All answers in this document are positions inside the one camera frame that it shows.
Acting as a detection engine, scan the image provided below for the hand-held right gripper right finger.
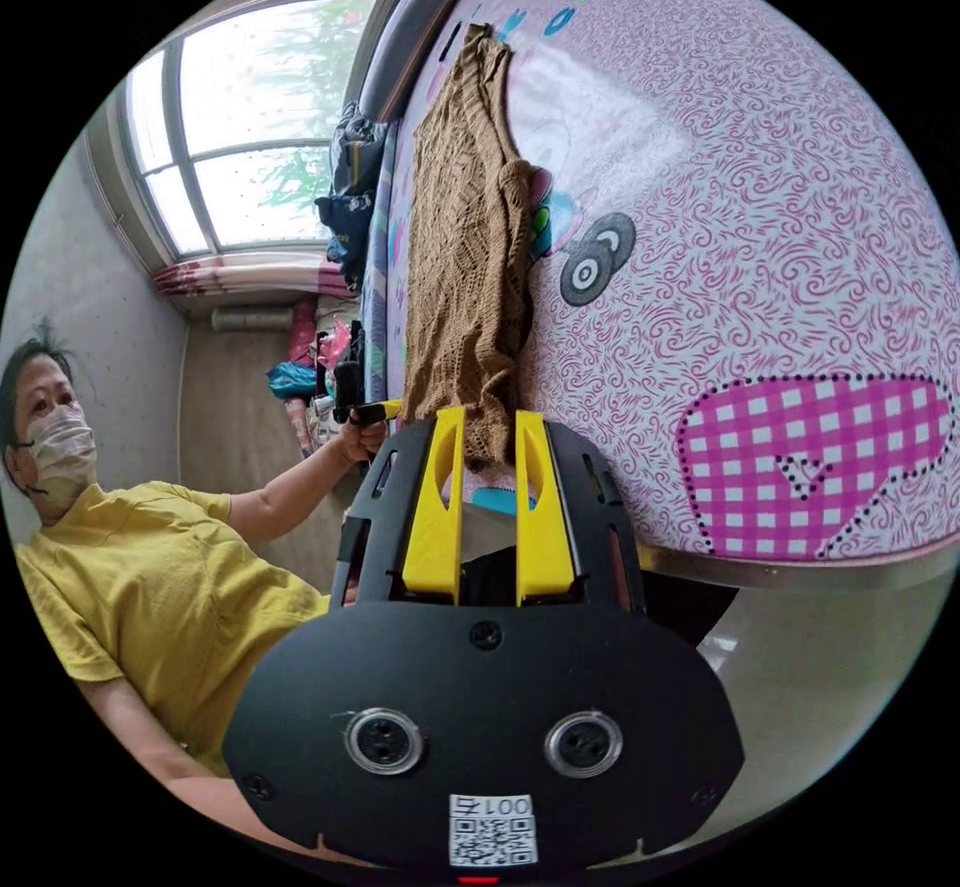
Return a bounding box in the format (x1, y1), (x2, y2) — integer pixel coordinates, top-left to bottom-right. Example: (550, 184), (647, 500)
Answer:
(515, 410), (580, 601)

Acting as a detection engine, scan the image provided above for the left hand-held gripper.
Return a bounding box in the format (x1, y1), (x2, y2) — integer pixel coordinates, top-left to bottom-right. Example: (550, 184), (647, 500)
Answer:
(346, 398), (405, 431)

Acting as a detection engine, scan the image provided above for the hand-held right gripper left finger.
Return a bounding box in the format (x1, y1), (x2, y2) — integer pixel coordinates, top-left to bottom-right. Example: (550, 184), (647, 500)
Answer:
(401, 406), (467, 601)

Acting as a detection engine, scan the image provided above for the brown knitted top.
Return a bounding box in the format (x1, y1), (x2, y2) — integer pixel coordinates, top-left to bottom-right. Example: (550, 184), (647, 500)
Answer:
(401, 22), (554, 474)

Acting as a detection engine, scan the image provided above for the person's right forearm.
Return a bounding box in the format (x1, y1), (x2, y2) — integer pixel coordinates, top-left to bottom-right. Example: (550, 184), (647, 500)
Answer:
(153, 748), (376, 870)

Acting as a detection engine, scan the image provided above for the person's left forearm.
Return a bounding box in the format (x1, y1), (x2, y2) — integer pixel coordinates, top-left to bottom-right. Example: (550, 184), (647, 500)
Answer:
(227, 435), (355, 537)

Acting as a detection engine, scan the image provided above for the person's left hand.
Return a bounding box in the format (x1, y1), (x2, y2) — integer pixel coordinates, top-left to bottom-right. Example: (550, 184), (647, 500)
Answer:
(339, 420), (389, 466)

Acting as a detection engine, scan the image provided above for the blue plastic bag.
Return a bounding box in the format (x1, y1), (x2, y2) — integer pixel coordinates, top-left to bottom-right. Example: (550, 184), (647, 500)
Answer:
(266, 360), (319, 402)

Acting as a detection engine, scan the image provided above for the pink striped curtain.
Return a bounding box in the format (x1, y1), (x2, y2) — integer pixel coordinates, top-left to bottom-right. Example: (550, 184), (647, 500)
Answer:
(152, 255), (363, 301)

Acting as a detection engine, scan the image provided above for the pile of clothes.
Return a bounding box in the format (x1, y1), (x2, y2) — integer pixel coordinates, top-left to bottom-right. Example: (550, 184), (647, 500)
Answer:
(313, 100), (393, 292)

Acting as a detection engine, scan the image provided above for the person's body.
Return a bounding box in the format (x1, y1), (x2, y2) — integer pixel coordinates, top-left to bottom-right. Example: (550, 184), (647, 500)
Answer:
(0, 316), (333, 780)

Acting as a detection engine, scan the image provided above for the window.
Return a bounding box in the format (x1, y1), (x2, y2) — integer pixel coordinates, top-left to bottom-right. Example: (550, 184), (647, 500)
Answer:
(119, 0), (403, 262)

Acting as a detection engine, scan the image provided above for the bed with pink printed sheet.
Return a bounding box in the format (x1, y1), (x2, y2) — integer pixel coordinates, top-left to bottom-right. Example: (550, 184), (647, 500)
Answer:
(358, 0), (960, 592)

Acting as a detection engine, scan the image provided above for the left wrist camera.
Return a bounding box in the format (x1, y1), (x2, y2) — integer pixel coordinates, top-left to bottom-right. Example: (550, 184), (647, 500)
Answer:
(333, 359), (364, 423)

